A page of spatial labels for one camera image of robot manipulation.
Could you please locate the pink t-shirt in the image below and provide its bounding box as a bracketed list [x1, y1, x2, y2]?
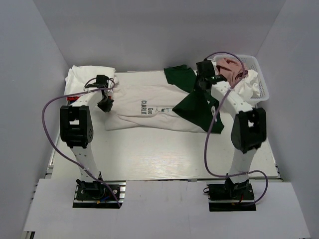
[216, 57, 248, 87]

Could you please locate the white green Charlie Brown t-shirt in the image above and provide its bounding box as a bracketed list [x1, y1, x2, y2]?
[105, 65, 224, 134]

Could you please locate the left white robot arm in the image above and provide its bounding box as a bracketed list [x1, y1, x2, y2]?
[60, 75, 115, 199]

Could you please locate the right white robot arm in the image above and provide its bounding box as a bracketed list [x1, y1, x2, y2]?
[195, 60, 267, 200]

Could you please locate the folded white t-shirt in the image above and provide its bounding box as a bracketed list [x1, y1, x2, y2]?
[64, 66, 119, 96]

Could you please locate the folded red t-shirt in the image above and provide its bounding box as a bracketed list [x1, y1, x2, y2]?
[66, 96, 79, 102]

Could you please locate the white plastic laundry basket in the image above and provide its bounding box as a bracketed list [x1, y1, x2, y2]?
[213, 53, 271, 107]

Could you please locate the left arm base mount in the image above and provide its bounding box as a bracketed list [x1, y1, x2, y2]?
[72, 179, 126, 209]

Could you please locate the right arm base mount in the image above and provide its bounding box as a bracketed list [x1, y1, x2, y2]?
[203, 183, 256, 212]

